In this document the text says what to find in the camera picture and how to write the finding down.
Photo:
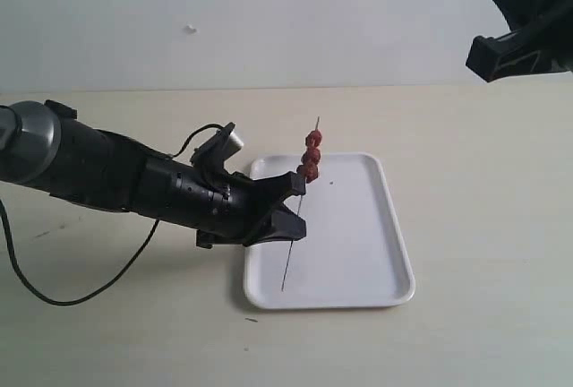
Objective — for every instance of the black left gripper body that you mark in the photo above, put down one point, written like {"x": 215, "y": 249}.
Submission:
{"x": 224, "y": 214}

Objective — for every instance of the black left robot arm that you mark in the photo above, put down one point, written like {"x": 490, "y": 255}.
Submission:
{"x": 45, "y": 147}

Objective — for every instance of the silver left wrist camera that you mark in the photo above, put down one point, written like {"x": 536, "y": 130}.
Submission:
{"x": 212, "y": 154}

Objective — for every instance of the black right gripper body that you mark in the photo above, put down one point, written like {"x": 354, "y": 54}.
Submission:
{"x": 539, "y": 41}

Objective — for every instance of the white rectangular plastic tray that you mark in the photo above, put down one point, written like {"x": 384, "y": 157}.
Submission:
{"x": 353, "y": 255}

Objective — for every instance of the dark brown meatball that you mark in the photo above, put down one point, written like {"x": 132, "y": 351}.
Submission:
{"x": 309, "y": 171}

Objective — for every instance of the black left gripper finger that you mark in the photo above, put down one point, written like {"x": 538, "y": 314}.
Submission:
{"x": 280, "y": 225}
{"x": 271, "y": 192}

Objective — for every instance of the thin metal skewer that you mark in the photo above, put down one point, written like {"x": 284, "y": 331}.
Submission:
{"x": 290, "y": 248}

